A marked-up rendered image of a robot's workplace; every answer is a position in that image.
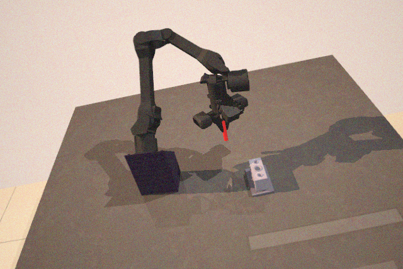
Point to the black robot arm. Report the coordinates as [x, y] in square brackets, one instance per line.
[149, 115]

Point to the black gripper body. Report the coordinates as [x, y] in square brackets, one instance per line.
[204, 120]

